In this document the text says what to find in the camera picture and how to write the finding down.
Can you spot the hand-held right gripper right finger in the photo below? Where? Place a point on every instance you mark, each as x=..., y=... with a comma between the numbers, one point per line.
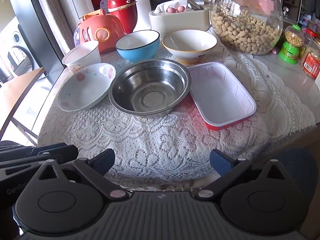
x=220, y=161

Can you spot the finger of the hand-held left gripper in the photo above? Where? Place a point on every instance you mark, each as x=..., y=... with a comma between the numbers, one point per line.
x=30, y=146
x=65, y=153

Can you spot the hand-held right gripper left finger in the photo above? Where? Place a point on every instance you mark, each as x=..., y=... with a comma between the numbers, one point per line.
x=103, y=159

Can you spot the white floral plate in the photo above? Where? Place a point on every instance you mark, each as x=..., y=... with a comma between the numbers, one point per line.
x=82, y=92

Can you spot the red rectangular tray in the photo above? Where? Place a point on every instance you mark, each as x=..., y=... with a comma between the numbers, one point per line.
x=220, y=92

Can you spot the stainless steel bowl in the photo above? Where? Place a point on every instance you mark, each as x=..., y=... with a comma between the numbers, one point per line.
x=150, y=90

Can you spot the blue bowl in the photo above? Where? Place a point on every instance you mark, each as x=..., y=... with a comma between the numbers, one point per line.
x=137, y=53

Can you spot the white bowl with yellow rim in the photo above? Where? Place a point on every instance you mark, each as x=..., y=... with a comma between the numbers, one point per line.
x=190, y=42

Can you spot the wooden table with black legs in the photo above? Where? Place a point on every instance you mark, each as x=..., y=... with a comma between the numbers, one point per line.
x=15, y=92

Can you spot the white lace tablecloth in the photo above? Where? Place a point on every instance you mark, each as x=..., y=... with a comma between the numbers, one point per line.
x=160, y=140

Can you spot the blue seat cushion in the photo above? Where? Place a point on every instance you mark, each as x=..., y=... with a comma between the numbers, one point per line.
x=300, y=162

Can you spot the washing machine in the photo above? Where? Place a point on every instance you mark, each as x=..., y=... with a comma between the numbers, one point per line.
x=15, y=42

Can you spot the dark grey cabinet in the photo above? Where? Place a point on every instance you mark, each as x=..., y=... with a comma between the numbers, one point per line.
x=37, y=17

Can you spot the green candy dispenser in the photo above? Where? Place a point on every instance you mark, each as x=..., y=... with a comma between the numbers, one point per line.
x=290, y=51

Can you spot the plastic jar with red label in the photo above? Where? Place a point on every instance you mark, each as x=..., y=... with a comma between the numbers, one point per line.
x=311, y=65

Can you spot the glass jar of peanuts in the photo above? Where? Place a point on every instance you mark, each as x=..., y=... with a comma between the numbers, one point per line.
x=245, y=30

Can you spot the coral plastic toy basket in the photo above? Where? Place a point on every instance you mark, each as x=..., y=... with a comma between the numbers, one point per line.
x=110, y=25

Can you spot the beige curtain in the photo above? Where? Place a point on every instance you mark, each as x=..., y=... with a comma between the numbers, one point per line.
x=57, y=5

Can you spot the cream storage box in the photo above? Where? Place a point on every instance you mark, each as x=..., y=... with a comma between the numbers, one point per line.
x=175, y=21

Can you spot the red bin with lid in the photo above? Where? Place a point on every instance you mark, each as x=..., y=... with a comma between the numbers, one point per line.
x=122, y=7

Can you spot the clear glass lidded jar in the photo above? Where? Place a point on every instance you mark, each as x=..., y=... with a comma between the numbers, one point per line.
x=290, y=17

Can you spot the white tissue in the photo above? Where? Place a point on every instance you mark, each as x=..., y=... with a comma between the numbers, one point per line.
x=170, y=3

